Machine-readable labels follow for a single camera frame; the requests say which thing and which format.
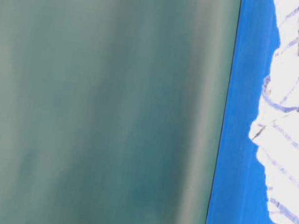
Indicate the blue table cloth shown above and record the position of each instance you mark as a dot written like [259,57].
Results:
[239,192]

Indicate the white blue striped towel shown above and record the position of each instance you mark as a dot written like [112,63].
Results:
[275,131]

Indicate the blurred grey-green panel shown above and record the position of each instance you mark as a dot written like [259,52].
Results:
[111,110]

